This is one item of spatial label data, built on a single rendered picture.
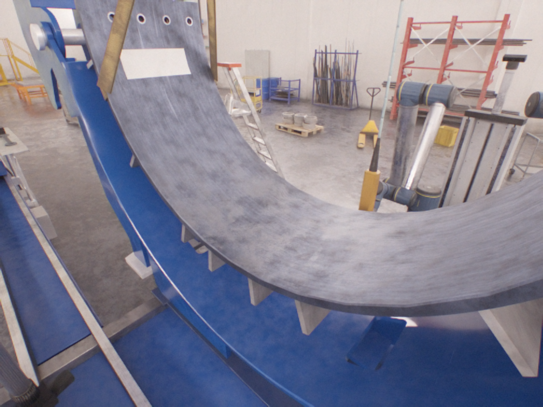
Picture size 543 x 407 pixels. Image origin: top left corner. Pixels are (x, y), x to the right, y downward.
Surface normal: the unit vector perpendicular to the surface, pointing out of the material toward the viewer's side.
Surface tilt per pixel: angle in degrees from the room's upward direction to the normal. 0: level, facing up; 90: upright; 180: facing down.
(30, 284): 0
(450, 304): 90
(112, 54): 77
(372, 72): 90
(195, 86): 65
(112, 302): 0
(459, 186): 90
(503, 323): 42
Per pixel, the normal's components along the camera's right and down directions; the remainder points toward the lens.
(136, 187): 0.56, -0.32
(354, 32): -0.68, 0.36
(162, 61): 0.71, 0.09
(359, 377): -0.34, -0.93
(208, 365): 0.00, -0.88
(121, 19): -0.36, 0.22
